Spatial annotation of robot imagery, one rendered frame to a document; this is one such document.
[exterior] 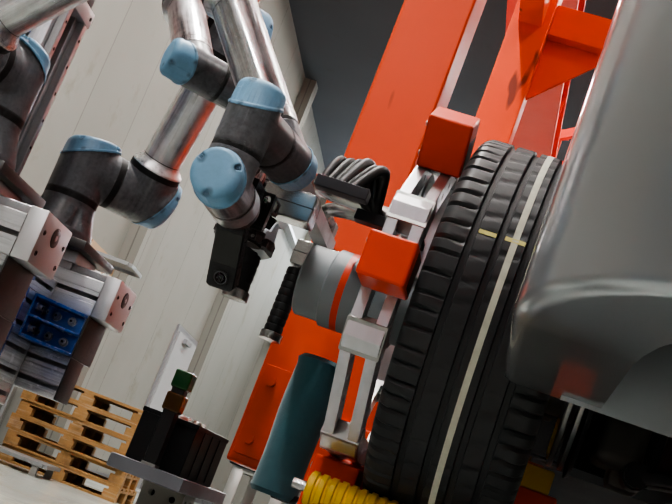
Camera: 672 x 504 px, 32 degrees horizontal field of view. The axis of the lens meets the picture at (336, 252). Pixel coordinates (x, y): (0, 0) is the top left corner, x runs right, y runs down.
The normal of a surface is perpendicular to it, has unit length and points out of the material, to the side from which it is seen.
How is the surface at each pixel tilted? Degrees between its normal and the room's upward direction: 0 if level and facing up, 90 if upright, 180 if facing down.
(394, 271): 90
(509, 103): 90
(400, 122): 90
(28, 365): 90
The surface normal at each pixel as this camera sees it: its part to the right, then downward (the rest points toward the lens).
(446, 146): -0.29, 0.30
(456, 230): -0.03, -0.48
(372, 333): -0.11, -0.27
